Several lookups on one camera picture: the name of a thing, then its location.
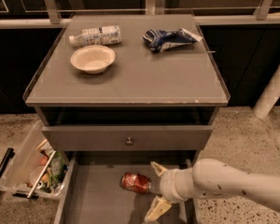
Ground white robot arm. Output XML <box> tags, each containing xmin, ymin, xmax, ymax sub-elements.
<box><xmin>145</xmin><ymin>64</ymin><xmax>280</xmax><ymax>224</ymax></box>

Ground closed top drawer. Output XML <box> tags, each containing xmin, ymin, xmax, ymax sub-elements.
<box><xmin>42</xmin><ymin>125</ymin><xmax>213</xmax><ymax>151</ymax></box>

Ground grey drawer cabinet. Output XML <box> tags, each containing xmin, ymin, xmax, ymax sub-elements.
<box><xmin>22</xmin><ymin>13</ymin><xmax>231</xmax><ymax>224</ymax></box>

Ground red coke can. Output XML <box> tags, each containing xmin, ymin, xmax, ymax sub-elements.
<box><xmin>120</xmin><ymin>172</ymin><xmax>151</xmax><ymax>194</ymax></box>

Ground round metal drawer knob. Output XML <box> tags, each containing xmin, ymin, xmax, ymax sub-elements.
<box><xmin>125</xmin><ymin>137</ymin><xmax>133</xmax><ymax>147</ymax></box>

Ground white plastic bottle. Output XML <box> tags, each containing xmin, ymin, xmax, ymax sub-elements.
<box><xmin>68</xmin><ymin>25</ymin><xmax>121</xmax><ymax>47</ymax></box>

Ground clear plastic storage bin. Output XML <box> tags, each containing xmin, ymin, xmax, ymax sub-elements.
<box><xmin>0</xmin><ymin>121</ymin><xmax>68</xmax><ymax>199</ymax></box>

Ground metal window railing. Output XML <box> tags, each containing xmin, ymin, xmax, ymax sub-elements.
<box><xmin>0</xmin><ymin>0</ymin><xmax>280</xmax><ymax>29</ymax></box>

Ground blue chip bag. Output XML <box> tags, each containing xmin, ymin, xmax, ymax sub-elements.
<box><xmin>143</xmin><ymin>28</ymin><xmax>203</xmax><ymax>53</ymax></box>

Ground black bar on floor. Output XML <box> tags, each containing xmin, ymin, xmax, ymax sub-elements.
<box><xmin>0</xmin><ymin>147</ymin><xmax>15</xmax><ymax>178</ymax></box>

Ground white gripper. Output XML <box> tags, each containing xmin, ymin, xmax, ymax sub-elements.
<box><xmin>145</xmin><ymin>161</ymin><xmax>194</xmax><ymax>222</ymax></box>

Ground open middle drawer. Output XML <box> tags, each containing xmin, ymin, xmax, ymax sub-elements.
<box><xmin>54</xmin><ymin>158</ymin><xmax>202</xmax><ymax>224</ymax></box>

